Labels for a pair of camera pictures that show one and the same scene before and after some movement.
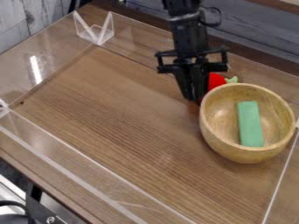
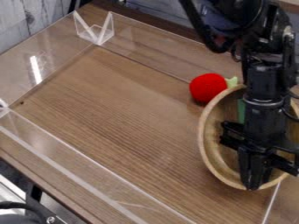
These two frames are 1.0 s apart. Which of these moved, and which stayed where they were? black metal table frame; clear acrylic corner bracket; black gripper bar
Moved: black gripper bar
Stayed: black metal table frame; clear acrylic corner bracket
